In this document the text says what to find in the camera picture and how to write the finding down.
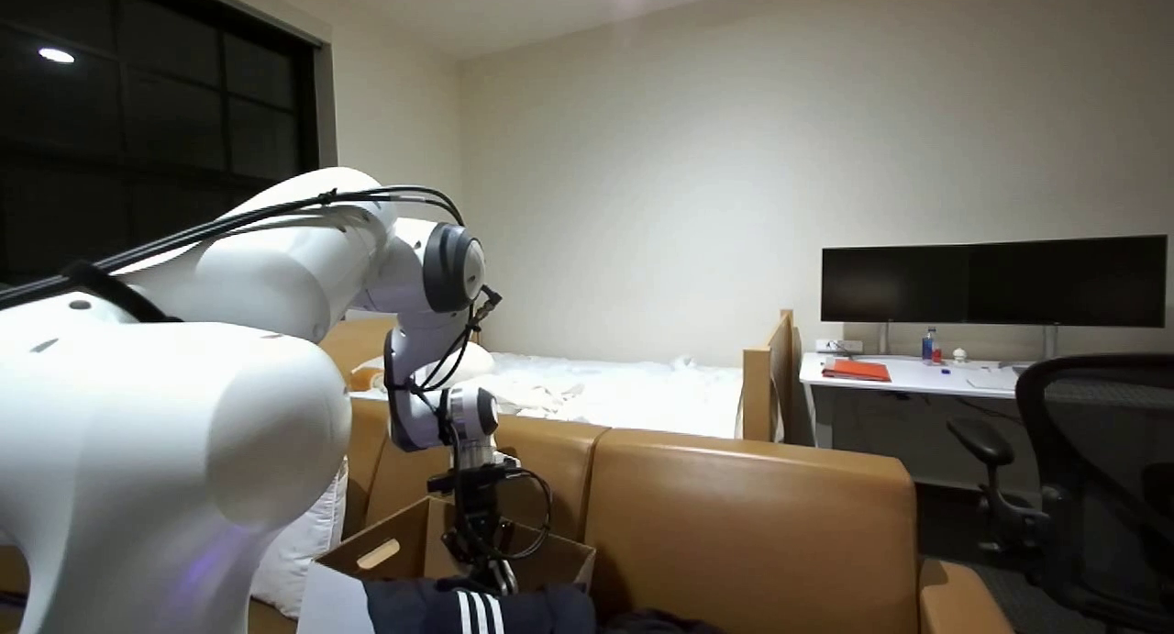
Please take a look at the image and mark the wooden bed with white sheets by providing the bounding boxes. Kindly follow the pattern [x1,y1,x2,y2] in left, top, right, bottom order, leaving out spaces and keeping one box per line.
[319,308,804,445]

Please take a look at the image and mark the row of monitors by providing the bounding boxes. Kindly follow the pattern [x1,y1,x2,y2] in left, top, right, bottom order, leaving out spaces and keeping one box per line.
[820,235,1168,358]

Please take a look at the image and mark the black office chair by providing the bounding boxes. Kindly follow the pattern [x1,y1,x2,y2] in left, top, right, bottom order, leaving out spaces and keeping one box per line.
[947,353,1174,634]

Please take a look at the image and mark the cardboard box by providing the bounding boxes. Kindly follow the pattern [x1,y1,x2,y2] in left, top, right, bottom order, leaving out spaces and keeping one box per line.
[296,495,598,634]

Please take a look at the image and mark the tan leather sofa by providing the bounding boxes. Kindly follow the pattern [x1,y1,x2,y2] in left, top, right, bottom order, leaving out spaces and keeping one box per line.
[0,397,1015,634]

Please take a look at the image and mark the dark window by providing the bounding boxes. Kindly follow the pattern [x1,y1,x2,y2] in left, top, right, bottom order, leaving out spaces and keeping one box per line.
[0,0,324,288]

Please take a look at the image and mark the black trousers with white stripes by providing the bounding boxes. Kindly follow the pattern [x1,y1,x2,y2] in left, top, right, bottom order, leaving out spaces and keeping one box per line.
[362,576,598,634]

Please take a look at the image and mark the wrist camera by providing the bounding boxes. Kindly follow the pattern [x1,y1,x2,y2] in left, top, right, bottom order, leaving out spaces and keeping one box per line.
[427,463,520,497]

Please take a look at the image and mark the white desk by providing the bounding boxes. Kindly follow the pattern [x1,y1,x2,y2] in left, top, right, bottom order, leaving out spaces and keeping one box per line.
[798,351,1039,451]

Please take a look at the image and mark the orange folder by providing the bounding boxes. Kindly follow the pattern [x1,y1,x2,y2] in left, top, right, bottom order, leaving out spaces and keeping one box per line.
[822,358,893,384]

